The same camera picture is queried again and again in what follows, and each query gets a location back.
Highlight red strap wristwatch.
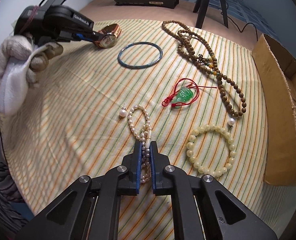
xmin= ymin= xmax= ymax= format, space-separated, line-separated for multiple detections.
xmin=93 ymin=23 xmax=121 ymax=49

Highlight left hand white glove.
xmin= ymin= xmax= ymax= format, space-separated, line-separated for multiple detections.
xmin=0 ymin=34 xmax=64 ymax=117

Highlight tan bed mattress cover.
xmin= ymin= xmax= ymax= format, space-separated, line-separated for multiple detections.
xmin=81 ymin=0 xmax=262 ymax=50

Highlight pearl earring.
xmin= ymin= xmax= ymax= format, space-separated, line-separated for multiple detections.
xmin=227 ymin=118 xmax=236 ymax=127
xmin=119 ymin=103 xmax=127 ymax=119

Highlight black tripod stand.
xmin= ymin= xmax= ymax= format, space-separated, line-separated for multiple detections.
xmin=192 ymin=0 xmax=229 ymax=29

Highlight cardboard box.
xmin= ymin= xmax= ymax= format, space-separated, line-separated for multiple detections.
xmin=252 ymin=34 xmax=296 ymax=186

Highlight dark bangle bracelet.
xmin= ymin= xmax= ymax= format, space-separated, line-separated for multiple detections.
xmin=117 ymin=41 xmax=164 ymax=69

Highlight pale yellow bead bracelet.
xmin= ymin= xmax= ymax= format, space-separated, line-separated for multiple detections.
xmin=186 ymin=123 xmax=238 ymax=177

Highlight brown wooden bead necklace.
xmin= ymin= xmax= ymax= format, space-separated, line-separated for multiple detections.
xmin=161 ymin=19 xmax=247 ymax=118

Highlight green jade pendant red cord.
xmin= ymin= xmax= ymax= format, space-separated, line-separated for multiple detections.
xmin=161 ymin=77 xmax=218 ymax=110

